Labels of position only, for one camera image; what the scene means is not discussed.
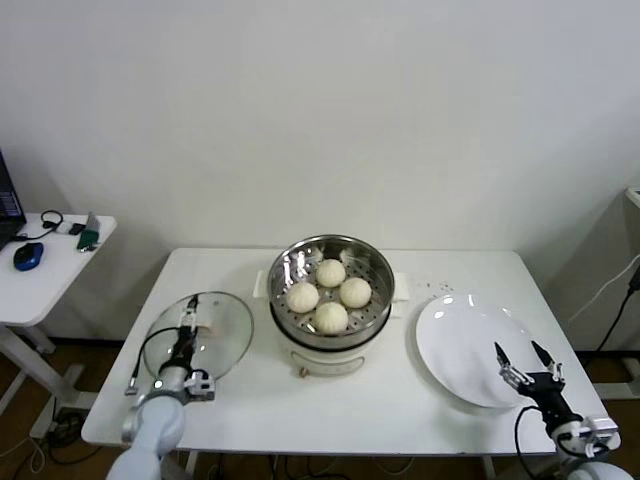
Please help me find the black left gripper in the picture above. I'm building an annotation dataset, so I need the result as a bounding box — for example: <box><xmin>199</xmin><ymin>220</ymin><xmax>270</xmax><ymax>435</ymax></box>
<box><xmin>159</xmin><ymin>294</ymin><xmax>200</xmax><ymax>375</ymax></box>

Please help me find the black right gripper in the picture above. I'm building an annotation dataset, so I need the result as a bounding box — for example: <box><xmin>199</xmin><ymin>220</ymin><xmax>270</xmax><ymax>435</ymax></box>
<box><xmin>493</xmin><ymin>340</ymin><xmax>577</xmax><ymax>427</ymax></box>

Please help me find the glass pot lid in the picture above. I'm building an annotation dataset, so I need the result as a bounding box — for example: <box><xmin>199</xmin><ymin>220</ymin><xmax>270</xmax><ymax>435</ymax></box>
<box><xmin>142</xmin><ymin>291</ymin><xmax>255</xmax><ymax>389</ymax></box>

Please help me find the white steamed baozi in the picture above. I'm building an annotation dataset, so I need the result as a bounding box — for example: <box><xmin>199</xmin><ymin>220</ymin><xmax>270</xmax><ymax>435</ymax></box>
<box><xmin>339</xmin><ymin>277</ymin><xmax>373</xmax><ymax>309</ymax></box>
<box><xmin>286</xmin><ymin>282</ymin><xmax>320</xmax><ymax>315</ymax></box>
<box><xmin>315</xmin><ymin>258</ymin><xmax>347</xmax><ymax>289</ymax></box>
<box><xmin>313</xmin><ymin>302</ymin><xmax>350</xmax><ymax>335</ymax></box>

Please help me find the stainless steel steamer basket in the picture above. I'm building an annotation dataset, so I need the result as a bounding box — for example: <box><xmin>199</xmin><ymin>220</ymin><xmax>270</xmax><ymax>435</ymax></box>
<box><xmin>254</xmin><ymin>234</ymin><xmax>412</xmax><ymax>347</ymax></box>

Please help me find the white round plate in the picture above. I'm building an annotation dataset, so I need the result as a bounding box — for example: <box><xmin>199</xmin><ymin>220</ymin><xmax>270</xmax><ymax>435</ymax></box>
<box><xmin>414</xmin><ymin>293</ymin><xmax>544</xmax><ymax>409</ymax></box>

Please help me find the white furniture base bar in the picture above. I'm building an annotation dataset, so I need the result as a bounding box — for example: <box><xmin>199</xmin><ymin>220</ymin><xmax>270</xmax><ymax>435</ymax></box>
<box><xmin>579</xmin><ymin>349</ymin><xmax>640</xmax><ymax>401</ymax></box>

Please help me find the green and grey gadget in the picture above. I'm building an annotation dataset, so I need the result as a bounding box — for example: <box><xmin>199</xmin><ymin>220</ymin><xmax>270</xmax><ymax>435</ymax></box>
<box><xmin>75</xmin><ymin>211</ymin><xmax>102</xmax><ymax>254</ymax></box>

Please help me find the white side table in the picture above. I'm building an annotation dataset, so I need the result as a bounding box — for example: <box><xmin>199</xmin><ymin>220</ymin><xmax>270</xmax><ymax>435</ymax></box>
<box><xmin>0</xmin><ymin>213</ymin><xmax>119</xmax><ymax>416</ymax></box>

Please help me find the white cabinet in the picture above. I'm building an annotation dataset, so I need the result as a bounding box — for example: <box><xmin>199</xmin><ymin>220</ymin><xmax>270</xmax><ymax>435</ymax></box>
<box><xmin>621</xmin><ymin>184</ymin><xmax>640</xmax><ymax>261</ymax></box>

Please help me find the blue computer mouse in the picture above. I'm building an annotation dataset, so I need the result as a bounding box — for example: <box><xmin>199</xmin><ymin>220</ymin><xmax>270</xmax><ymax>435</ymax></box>
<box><xmin>13</xmin><ymin>241</ymin><xmax>45</xmax><ymax>272</ymax></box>

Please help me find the white floor power strip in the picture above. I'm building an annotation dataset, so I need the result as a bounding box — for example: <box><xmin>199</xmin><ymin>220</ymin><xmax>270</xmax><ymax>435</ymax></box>
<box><xmin>28</xmin><ymin>418</ymin><xmax>60</xmax><ymax>441</ymax></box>

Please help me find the white work table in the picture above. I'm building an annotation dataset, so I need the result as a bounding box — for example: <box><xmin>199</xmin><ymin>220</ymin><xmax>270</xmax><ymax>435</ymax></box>
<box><xmin>79</xmin><ymin>248</ymin><xmax>621</xmax><ymax>480</ymax></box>

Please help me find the black laptop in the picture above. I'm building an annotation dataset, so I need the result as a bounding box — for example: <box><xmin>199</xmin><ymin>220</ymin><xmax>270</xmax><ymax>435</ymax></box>
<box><xmin>0</xmin><ymin>148</ymin><xmax>27</xmax><ymax>251</ymax></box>

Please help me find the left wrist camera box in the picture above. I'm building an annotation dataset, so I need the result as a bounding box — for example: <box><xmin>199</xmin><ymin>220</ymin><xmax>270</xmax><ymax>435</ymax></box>
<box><xmin>183</xmin><ymin>368</ymin><xmax>217</xmax><ymax>402</ymax></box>

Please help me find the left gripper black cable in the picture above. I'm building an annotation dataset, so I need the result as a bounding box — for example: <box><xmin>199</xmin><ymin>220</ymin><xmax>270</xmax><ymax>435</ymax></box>
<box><xmin>125</xmin><ymin>327</ymin><xmax>187</xmax><ymax>397</ymax></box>

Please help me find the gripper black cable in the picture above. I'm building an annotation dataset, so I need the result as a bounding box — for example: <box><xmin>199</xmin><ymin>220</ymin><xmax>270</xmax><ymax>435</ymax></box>
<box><xmin>513</xmin><ymin>405</ymin><xmax>557</xmax><ymax>474</ymax></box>
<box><xmin>125</xmin><ymin>327</ymin><xmax>187</xmax><ymax>397</ymax></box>

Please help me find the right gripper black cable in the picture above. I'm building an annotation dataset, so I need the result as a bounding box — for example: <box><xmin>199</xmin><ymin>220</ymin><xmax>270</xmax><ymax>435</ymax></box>
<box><xmin>513</xmin><ymin>405</ymin><xmax>557</xmax><ymax>474</ymax></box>

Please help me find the white wall cable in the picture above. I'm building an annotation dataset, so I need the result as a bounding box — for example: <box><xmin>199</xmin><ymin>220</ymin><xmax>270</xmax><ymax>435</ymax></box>
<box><xmin>569</xmin><ymin>252</ymin><xmax>640</xmax><ymax>321</ymax></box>

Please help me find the black power cable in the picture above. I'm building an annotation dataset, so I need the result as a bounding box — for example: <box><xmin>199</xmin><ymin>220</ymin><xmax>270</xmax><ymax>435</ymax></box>
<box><xmin>594</xmin><ymin>268</ymin><xmax>640</xmax><ymax>352</ymax></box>

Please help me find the black earphone cable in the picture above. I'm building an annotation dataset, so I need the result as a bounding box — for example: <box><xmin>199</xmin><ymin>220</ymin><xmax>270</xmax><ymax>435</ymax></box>
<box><xmin>9</xmin><ymin>209</ymin><xmax>66</xmax><ymax>247</ymax></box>

